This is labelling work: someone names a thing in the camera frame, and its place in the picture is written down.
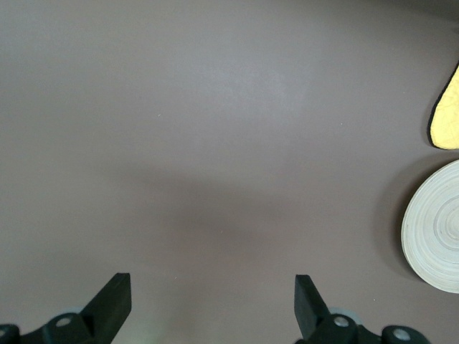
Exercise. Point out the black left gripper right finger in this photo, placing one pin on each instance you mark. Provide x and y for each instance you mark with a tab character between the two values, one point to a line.
308	308

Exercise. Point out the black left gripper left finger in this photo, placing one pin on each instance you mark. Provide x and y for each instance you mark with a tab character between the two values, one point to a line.
111	304

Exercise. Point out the round wooden plate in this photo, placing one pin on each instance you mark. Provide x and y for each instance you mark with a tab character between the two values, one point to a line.
437	233

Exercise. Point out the yellow quilted oven mitt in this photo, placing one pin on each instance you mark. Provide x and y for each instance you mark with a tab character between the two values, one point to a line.
446	122

